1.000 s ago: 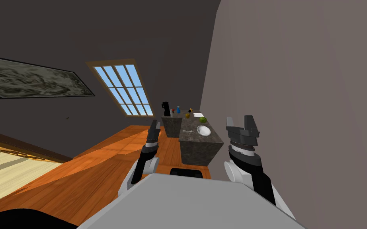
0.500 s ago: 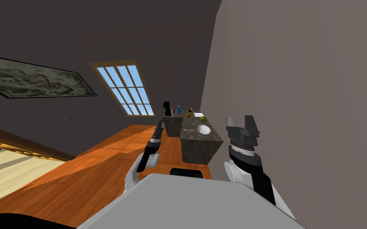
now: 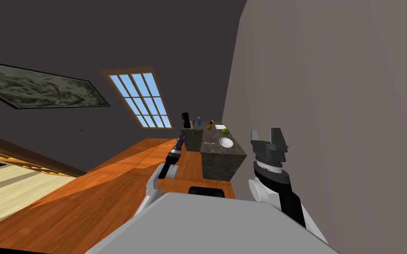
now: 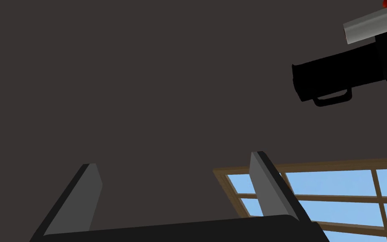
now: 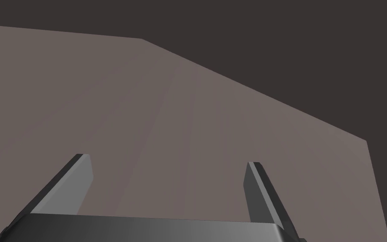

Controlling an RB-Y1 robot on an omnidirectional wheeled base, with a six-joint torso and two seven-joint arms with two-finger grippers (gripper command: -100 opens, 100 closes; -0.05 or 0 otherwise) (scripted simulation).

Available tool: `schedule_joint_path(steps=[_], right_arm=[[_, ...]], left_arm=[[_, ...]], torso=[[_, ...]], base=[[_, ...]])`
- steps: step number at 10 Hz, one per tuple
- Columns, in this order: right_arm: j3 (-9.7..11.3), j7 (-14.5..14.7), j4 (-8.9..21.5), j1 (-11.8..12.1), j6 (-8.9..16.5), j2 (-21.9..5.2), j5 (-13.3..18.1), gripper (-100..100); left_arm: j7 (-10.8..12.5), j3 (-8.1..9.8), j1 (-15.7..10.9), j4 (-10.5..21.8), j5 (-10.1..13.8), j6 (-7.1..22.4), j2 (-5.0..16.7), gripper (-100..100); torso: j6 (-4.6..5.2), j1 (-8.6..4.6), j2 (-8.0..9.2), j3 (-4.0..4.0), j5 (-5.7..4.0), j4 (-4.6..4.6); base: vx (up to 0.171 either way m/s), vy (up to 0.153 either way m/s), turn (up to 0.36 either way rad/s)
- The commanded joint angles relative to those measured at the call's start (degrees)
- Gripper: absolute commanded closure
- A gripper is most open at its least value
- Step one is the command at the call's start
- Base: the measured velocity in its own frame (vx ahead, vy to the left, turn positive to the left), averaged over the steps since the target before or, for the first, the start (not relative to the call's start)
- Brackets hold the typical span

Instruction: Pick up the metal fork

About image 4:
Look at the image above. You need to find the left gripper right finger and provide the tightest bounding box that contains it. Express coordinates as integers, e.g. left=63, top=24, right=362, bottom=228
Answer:
left=249, top=151, right=312, bottom=223

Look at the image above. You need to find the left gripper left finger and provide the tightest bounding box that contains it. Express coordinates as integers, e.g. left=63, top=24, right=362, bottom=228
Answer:
left=29, top=163, right=103, bottom=242

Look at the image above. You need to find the wooden framed window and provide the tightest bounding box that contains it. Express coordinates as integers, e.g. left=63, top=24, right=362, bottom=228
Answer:
left=212, top=158, right=387, bottom=242

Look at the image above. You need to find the black cabinet with grey top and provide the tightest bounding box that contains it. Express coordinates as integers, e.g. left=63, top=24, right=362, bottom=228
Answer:
left=291, top=3, right=387, bottom=103

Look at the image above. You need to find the black curved cabinet handle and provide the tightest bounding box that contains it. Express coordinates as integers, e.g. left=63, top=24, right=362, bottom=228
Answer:
left=314, top=88, right=353, bottom=108

